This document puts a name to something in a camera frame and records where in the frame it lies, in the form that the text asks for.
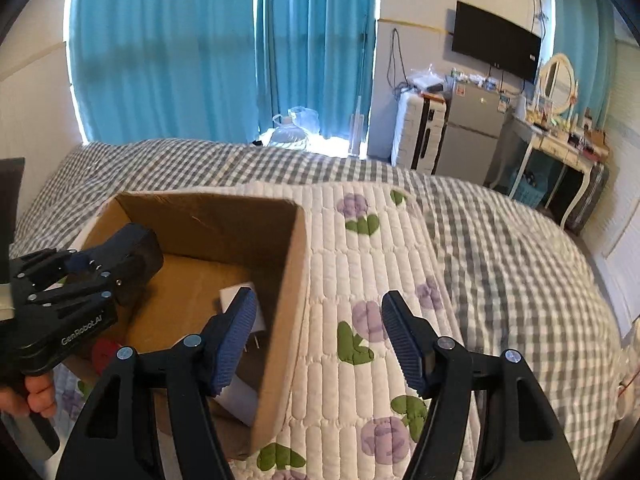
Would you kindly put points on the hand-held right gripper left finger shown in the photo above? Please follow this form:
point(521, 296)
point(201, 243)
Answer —
point(235, 341)

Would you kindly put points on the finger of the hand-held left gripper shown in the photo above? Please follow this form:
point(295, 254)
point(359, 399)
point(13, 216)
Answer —
point(75, 300)
point(55, 262)

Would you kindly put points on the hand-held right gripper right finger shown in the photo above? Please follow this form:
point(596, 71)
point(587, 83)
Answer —
point(400, 331)

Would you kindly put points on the black rectangular case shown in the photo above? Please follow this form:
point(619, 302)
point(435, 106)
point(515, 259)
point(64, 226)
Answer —
point(142, 255)

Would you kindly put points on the brown cardboard box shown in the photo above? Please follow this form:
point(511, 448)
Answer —
point(200, 240)

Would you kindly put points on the person's left hand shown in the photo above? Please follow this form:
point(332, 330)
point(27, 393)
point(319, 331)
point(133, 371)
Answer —
point(41, 396)

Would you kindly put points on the red round object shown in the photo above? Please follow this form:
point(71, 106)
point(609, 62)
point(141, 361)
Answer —
point(106, 355)

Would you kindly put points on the white power adapter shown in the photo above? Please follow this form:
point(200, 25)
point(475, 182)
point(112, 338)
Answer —
point(251, 401)

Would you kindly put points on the dark panel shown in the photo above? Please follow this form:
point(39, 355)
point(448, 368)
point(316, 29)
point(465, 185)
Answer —
point(11, 210)

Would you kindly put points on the white floral quilted blanket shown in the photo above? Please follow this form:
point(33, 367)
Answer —
point(350, 280)

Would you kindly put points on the grey checkered bedsheet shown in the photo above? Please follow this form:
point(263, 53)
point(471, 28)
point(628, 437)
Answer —
point(500, 260)

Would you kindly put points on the blue plastic basket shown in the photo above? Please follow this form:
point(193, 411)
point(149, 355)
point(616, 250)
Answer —
point(527, 190)

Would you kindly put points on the white ribbed suitcase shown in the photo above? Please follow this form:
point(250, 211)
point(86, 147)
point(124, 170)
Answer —
point(410, 130)

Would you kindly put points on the clear water jug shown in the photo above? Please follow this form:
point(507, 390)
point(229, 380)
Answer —
point(287, 135)

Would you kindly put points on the grey small refrigerator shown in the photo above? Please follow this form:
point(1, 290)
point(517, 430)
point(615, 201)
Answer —
point(472, 130)

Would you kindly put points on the clear plastic bag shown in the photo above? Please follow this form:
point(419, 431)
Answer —
point(305, 117)

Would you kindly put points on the dark hard suitcase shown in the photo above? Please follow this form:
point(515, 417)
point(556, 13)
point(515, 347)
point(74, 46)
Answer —
point(592, 195)

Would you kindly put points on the white dressing table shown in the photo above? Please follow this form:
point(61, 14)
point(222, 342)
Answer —
point(550, 147)

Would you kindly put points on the wide blue curtain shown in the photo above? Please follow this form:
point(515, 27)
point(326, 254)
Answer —
point(165, 50)

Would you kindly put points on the plastic bag with packages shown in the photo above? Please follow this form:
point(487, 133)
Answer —
point(425, 80)

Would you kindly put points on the row of cosmetic bottles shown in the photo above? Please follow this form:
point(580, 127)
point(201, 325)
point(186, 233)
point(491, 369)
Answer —
point(575, 127)

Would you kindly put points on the white oval mirror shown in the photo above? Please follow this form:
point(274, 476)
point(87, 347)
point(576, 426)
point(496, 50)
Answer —
point(556, 82)

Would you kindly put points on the narrow blue curtain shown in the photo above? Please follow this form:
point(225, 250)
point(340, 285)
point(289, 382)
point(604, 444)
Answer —
point(315, 45)

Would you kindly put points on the blue curtain beside mirror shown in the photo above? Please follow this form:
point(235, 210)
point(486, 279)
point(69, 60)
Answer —
point(585, 35)

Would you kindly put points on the black wall television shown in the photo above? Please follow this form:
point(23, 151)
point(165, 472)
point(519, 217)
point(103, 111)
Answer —
point(495, 40)

